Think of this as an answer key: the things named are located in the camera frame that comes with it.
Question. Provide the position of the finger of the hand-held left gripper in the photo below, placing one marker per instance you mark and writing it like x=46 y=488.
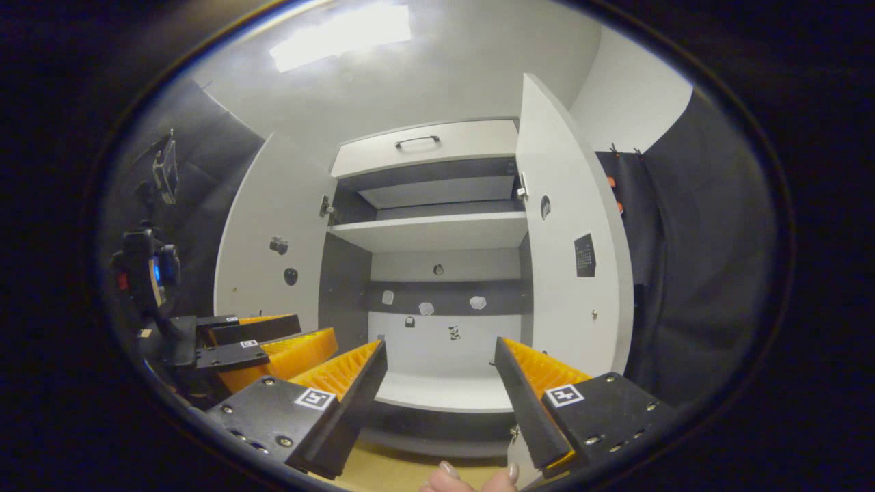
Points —
x=301 y=352
x=260 y=331

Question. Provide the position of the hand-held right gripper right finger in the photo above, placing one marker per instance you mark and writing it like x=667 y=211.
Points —
x=523 y=410

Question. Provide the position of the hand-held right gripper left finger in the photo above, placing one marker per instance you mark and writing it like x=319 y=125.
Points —
x=359 y=403

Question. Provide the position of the white shoe cabinet door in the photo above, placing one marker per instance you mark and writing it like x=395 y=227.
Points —
x=567 y=205
x=273 y=205

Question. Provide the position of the white double-door shoe cabinet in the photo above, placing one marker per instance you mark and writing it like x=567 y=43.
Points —
x=437 y=147

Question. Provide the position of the metal door hinge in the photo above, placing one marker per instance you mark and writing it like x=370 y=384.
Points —
x=327 y=207
x=522 y=188

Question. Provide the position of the white cabinet shelf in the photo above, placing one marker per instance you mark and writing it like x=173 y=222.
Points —
x=431 y=232

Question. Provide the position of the grey cabinet shelf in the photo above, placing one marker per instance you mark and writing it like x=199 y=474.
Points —
x=437 y=193

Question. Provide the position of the black backdrop cloth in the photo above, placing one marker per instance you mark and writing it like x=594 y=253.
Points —
x=704 y=239
x=205 y=178

